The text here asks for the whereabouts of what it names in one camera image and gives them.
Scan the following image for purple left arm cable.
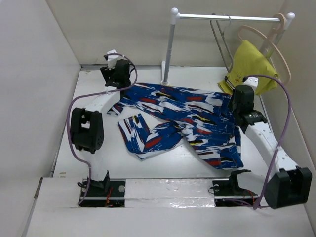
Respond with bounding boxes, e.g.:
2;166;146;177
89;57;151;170
66;53;138;206

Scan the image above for grey metal trouser hanger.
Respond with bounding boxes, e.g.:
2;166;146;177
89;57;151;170
210;15;234;73

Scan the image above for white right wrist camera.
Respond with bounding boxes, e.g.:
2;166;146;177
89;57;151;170
243;77;259;91

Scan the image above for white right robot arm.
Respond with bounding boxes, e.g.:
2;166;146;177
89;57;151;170
228;85;313;209

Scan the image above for yellow folded shorts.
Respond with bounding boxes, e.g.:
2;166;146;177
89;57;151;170
218;40;278;94

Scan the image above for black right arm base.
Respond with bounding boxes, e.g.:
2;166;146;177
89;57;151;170
208;179;259;207

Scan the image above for beige wooden hanger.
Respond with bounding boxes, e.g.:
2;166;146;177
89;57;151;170
237;12;296;85

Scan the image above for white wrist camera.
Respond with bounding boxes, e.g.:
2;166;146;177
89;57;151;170
243;77;259;91
105;49;121;70

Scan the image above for blue patterned trousers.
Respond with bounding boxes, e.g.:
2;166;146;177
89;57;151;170
109;83;243;169

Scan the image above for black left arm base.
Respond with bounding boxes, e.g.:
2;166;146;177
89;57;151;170
79;180;126;208

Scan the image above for white clothes rack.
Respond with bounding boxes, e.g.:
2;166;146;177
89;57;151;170
160;7;296;86

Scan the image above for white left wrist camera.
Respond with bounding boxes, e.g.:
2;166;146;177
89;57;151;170
105;49;121;70

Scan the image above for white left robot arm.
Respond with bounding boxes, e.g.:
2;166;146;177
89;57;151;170
66;53;136;196

